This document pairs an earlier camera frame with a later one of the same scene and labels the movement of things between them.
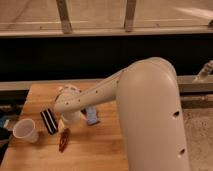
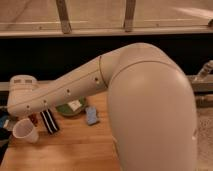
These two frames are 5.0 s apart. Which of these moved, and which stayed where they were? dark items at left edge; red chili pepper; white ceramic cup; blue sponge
Moved: red chili pepper
Stayed: blue sponge; white ceramic cup; dark items at left edge
